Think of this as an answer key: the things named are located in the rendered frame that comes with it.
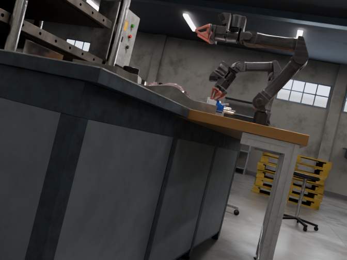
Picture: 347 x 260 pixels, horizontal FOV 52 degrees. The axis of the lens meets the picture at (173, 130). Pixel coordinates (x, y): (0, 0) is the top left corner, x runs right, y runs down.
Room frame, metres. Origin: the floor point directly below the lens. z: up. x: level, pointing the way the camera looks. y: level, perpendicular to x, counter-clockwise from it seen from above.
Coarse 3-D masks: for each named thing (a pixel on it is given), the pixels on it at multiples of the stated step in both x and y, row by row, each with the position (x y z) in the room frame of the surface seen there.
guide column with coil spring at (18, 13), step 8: (16, 0) 1.59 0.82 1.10; (24, 0) 1.59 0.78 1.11; (16, 8) 1.58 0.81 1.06; (24, 8) 1.60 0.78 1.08; (16, 16) 1.59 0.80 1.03; (24, 16) 1.62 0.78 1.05; (16, 24) 1.59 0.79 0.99; (8, 32) 1.59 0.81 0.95; (16, 32) 1.59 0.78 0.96; (8, 40) 1.58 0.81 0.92; (16, 40) 1.60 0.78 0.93; (8, 48) 1.59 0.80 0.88; (16, 48) 1.62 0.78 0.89
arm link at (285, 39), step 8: (256, 32) 1.63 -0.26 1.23; (248, 40) 1.64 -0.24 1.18; (256, 40) 1.63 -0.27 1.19; (264, 40) 1.62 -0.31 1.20; (272, 40) 1.62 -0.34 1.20; (280, 40) 1.61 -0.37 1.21; (288, 40) 1.60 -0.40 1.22; (296, 40) 1.58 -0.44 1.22; (304, 40) 1.56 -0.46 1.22; (272, 48) 1.65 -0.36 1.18; (280, 48) 1.62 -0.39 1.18; (288, 48) 1.60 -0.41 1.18; (296, 48) 1.56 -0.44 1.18; (304, 48) 1.56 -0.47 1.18; (296, 56) 1.56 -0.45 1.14; (304, 56) 1.55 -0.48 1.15
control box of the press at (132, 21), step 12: (108, 12) 2.43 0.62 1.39; (132, 12) 2.57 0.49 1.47; (132, 24) 2.59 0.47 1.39; (96, 36) 2.45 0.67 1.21; (108, 36) 2.42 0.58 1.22; (132, 36) 2.64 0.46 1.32; (96, 48) 2.44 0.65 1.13; (108, 48) 2.41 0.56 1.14; (120, 48) 2.54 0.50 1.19; (132, 48) 2.68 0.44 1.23; (120, 60) 2.57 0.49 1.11
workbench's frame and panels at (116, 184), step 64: (0, 64) 0.99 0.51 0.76; (64, 64) 0.88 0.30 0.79; (0, 128) 0.97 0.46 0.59; (64, 128) 0.88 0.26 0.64; (128, 128) 1.12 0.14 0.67; (192, 128) 1.63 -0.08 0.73; (0, 192) 0.95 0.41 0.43; (64, 192) 0.90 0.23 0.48; (128, 192) 1.21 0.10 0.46; (192, 192) 1.85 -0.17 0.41; (0, 256) 0.93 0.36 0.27; (64, 256) 0.96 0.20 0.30; (128, 256) 1.32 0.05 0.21
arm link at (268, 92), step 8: (288, 64) 1.59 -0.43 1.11; (296, 64) 1.57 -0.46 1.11; (304, 64) 1.57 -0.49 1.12; (280, 72) 1.60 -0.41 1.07; (288, 72) 1.59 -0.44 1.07; (296, 72) 1.60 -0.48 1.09; (272, 80) 1.62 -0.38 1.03; (280, 80) 1.60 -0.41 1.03; (288, 80) 1.60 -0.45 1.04; (264, 88) 1.62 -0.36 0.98; (272, 88) 1.60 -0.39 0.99; (280, 88) 1.61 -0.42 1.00; (256, 96) 1.61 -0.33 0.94; (264, 96) 1.60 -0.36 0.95; (272, 96) 1.60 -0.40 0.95; (264, 104) 1.60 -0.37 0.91
